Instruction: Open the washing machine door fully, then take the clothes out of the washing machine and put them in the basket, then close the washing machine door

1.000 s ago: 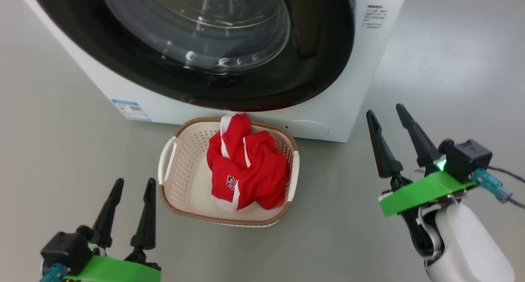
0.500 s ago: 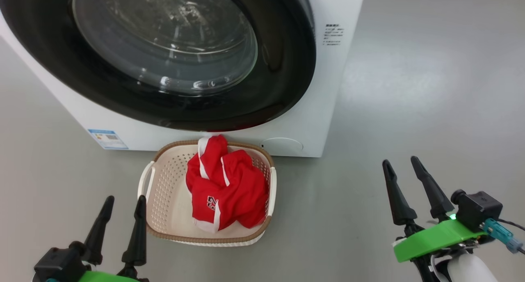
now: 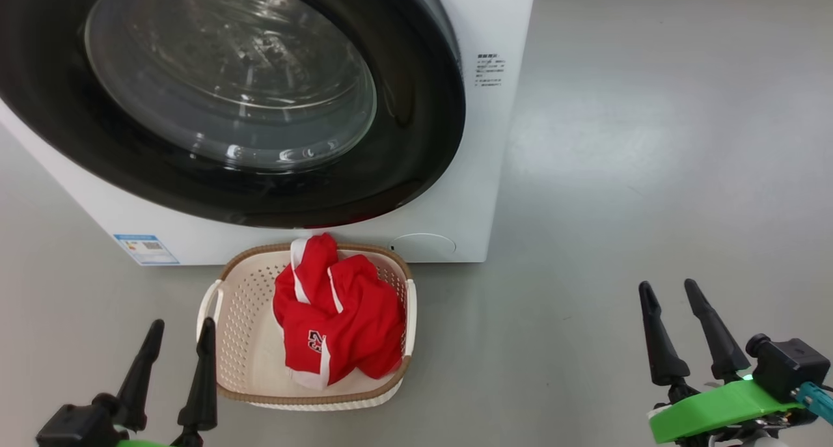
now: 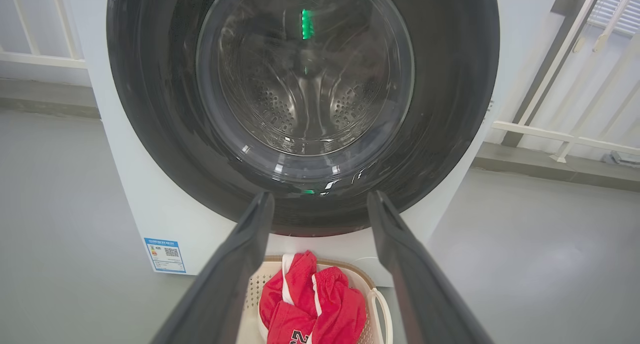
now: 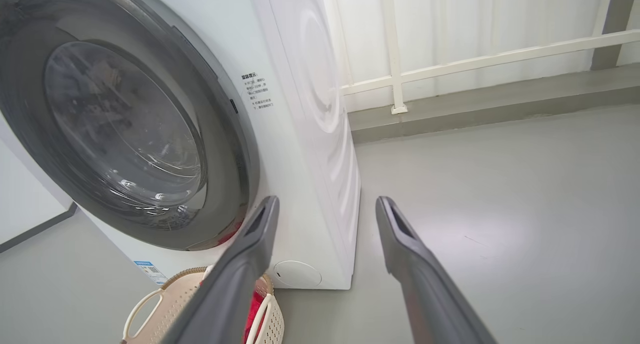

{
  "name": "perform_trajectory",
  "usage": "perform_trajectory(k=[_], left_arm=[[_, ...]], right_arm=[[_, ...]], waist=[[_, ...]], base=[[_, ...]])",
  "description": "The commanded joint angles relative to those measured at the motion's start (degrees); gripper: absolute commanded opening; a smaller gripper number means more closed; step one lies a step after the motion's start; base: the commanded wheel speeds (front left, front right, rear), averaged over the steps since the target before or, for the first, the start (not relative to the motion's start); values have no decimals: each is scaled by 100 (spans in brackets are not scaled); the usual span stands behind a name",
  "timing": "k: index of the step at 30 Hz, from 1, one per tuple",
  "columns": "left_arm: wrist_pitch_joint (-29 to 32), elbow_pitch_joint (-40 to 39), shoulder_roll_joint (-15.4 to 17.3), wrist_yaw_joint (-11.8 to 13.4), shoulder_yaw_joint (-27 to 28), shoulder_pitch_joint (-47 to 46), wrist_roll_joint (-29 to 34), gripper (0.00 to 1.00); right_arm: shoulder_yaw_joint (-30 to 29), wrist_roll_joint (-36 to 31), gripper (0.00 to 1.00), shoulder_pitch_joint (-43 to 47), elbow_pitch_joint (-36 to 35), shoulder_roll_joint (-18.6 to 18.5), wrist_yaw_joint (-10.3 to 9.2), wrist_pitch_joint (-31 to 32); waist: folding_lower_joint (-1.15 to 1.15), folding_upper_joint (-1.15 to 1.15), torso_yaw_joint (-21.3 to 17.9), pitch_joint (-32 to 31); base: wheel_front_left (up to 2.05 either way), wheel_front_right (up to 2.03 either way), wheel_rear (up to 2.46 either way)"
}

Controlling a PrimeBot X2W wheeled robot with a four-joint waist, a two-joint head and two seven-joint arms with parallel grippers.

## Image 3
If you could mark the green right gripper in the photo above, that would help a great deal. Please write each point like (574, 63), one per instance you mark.
(716, 411)

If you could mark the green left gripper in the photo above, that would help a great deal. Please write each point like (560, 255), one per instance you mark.
(190, 439)

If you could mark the red and white garment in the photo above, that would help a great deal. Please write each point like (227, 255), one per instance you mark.
(351, 317)

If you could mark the round washing machine door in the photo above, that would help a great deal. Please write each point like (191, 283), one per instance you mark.
(228, 76)

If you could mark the cream perforated laundry basket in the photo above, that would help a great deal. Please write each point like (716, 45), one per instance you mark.
(250, 356)

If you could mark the white front-load washing machine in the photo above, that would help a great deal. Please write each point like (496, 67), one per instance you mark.
(494, 174)

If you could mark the blue energy label sticker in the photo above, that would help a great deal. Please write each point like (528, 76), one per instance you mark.
(146, 249)

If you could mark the round filter cover flap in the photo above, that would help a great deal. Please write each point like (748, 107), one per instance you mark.
(423, 247)

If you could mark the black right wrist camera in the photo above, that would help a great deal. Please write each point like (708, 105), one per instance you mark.
(787, 365)

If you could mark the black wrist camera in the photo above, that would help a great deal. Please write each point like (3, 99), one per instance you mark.
(75, 424)
(787, 365)

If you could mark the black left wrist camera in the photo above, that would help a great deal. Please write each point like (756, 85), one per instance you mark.
(75, 424)

